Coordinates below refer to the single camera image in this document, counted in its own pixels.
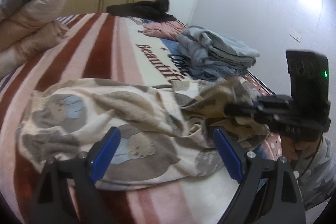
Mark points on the grey star sleeve forearm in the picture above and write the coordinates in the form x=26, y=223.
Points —
x=316, y=177

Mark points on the person right hand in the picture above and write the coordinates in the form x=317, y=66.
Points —
x=293, y=150

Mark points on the rolled pink grey quilt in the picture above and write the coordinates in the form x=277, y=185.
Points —
x=28, y=27

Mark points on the striped pink bed blanket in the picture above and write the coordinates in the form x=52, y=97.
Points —
x=105, y=74

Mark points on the black camera box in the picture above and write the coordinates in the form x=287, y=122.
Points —
x=309, y=78

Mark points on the black garment on bed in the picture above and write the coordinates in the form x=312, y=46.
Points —
x=150, y=10

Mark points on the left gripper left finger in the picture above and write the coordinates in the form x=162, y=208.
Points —
x=102, y=152

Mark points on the white wall socket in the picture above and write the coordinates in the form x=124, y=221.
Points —
x=295, y=35

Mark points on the bear print fleece pants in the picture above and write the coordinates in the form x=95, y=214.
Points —
x=165, y=130

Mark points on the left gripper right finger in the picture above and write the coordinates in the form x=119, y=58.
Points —
x=231, y=153

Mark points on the grey folded garment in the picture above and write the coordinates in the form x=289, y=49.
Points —
x=203, y=46

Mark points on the blue denim folded jeans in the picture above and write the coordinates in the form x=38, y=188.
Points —
x=209, y=72

